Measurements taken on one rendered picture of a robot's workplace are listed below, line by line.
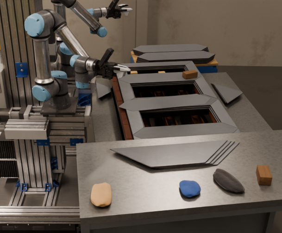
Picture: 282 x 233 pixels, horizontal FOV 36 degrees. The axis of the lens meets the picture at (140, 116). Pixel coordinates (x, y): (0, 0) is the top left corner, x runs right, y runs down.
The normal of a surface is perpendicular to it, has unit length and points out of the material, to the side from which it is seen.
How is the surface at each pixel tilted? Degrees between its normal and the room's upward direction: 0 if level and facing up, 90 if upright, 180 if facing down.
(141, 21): 90
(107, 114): 0
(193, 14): 90
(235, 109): 0
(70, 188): 0
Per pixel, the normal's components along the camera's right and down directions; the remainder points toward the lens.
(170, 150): 0.03, -0.87
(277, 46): 0.02, 0.50
